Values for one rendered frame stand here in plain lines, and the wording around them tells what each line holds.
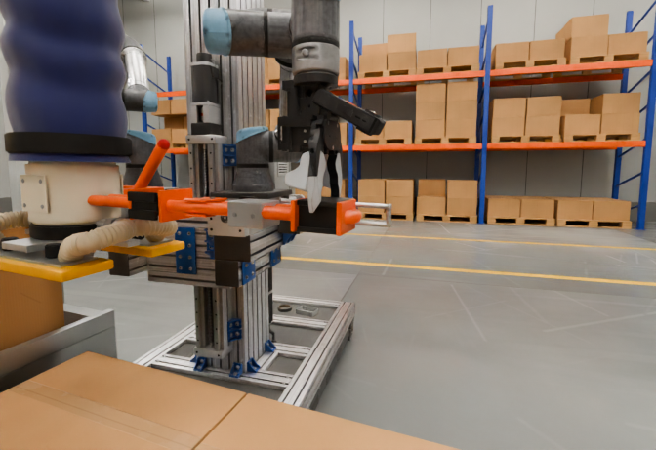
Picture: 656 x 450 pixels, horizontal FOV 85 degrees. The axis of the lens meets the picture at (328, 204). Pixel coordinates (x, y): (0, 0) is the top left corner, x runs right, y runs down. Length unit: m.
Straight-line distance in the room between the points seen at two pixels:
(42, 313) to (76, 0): 0.95
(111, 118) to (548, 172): 9.08
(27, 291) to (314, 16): 1.18
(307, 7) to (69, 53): 0.49
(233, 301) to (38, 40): 1.15
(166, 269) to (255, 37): 1.06
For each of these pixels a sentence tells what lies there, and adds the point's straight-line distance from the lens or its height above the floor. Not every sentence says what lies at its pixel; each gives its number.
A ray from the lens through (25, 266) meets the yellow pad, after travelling 0.86.
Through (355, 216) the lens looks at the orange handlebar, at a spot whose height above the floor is 1.05.
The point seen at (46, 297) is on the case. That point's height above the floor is 0.72.
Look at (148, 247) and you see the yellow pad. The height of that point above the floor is 0.94.
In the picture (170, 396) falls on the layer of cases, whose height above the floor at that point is 0.54.
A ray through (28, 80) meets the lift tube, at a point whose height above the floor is 1.29.
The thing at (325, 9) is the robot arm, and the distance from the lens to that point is 0.60.
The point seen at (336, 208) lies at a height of 1.06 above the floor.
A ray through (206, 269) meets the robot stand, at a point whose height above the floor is 0.74.
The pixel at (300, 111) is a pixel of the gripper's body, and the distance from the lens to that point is 0.59.
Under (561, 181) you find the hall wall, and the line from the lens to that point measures 9.54.
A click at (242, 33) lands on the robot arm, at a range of 0.69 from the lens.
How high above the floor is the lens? 1.12
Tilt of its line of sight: 6 degrees down
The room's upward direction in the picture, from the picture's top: straight up
